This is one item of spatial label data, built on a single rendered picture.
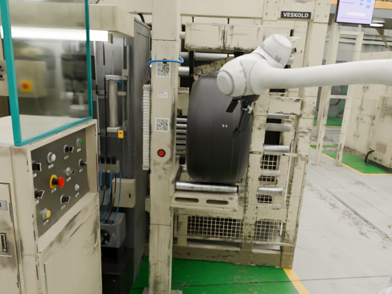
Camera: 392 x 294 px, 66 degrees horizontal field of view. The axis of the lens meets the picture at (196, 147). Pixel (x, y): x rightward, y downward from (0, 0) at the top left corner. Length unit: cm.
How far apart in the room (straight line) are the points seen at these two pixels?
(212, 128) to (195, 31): 68
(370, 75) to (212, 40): 114
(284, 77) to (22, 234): 94
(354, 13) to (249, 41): 384
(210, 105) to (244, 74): 58
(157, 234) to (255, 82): 124
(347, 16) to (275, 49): 456
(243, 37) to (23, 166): 135
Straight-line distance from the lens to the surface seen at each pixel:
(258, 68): 90
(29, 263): 121
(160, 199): 179
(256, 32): 189
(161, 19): 165
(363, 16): 569
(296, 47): 206
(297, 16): 227
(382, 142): 616
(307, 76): 88
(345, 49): 1278
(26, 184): 108
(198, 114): 144
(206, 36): 188
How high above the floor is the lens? 152
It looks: 14 degrees down
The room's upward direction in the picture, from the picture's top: 3 degrees clockwise
